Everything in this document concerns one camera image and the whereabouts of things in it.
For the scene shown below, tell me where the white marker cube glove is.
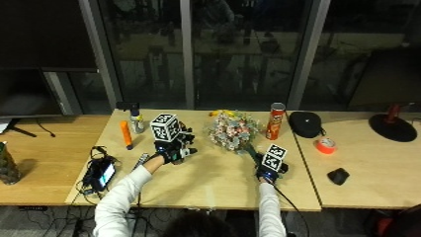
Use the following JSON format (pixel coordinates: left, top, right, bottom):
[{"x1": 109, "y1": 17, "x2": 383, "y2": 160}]
[
  {"x1": 149, "y1": 113, "x2": 183, "y2": 143},
  {"x1": 261, "y1": 143, "x2": 288, "y2": 173}
]

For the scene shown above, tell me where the black computer mouse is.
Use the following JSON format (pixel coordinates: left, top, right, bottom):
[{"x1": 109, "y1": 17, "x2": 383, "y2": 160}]
[{"x1": 327, "y1": 167, "x2": 352, "y2": 187}]

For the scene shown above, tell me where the pastel flower bouquet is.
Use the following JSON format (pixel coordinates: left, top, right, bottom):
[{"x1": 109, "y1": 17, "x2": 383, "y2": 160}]
[{"x1": 207, "y1": 110, "x2": 264, "y2": 165}]

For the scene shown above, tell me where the black phone with cables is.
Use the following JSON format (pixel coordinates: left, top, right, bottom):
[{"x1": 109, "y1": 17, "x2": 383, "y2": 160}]
[{"x1": 76, "y1": 145, "x2": 123, "y2": 198}]

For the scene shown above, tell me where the orange marker pen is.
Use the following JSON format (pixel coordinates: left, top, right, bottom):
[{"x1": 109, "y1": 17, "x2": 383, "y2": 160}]
[{"x1": 120, "y1": 119, "x2": 135, "y2": 151}]

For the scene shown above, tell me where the black monitor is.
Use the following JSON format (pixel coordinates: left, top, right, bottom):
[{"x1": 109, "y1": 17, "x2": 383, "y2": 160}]
[{"x1": 0, "y1": 67, "x2": 99, "y2": 138}]

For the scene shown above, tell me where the grey remote stick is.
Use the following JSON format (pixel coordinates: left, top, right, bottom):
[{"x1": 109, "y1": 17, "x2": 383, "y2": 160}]
[{"x1": 132, "y1": 151, "x2": 151, "y2": 172}]

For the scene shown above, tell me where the person's right hand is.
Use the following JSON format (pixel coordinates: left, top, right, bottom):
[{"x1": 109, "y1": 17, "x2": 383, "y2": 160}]
[{"x1": 256, "y1": 153, "x2": 289, "y2": 183}]

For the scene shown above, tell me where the white marker cube left glove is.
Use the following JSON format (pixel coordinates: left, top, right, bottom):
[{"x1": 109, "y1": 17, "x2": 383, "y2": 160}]
[{"x1": 149, "y1": 113, "x2": 183, "y2": 143}]

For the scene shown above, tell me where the black round lamp base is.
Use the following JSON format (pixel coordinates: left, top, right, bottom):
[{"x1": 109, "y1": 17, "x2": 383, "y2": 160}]
[{"x1": 368, "y1": 103, "x2": 418, "y2": 143}]

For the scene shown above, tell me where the black small camera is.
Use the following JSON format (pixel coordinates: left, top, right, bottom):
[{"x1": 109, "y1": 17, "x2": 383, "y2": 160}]
[{"x1": 116, "y1": 101, "x2": 141, "y2": 113}]

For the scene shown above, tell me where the red chip can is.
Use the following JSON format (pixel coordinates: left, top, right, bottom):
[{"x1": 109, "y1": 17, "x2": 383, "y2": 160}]
[{"x1": 264, "y1": 102, "x2": 287, "y2": 141}]

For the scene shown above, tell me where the orange tape roll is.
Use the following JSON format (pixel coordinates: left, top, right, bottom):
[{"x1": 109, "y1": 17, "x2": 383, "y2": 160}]
[{"x1": 315, "y1": 136, "x2": 339, "y2": 155}]

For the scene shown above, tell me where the dark patterned container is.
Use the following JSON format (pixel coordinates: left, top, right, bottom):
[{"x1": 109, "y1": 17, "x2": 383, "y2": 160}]
[{"x1": 0, "y1": 141, "x2": 23, "y2": 186}]

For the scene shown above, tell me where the small spray bottle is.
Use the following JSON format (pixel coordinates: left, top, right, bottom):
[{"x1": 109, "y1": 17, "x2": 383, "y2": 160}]
[{"x1": 129, "y1": 110, "x2": 147, "y2": 134}]

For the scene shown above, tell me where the black glove cable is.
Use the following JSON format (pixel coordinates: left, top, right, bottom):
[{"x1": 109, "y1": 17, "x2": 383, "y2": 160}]
[{"x1": 269, "y1": 181, "x2": 311, "y2": 237}]

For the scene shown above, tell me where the white marker cube right glove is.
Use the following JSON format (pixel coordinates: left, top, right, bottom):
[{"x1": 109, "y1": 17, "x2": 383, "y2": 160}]
[{"x1": 261, "y1": 143, "x2": 288, "y2": 173}]

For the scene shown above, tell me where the person's left hand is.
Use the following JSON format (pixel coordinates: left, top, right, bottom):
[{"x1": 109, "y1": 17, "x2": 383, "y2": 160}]
[{"x1": 153, "y1": 123, "x2": 199, "y2": 165}]

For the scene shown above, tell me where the black hard case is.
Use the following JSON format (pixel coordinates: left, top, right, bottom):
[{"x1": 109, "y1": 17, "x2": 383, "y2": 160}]
[{"x1": 288, "y1": 111, "x2": 328, "y2": 139}]

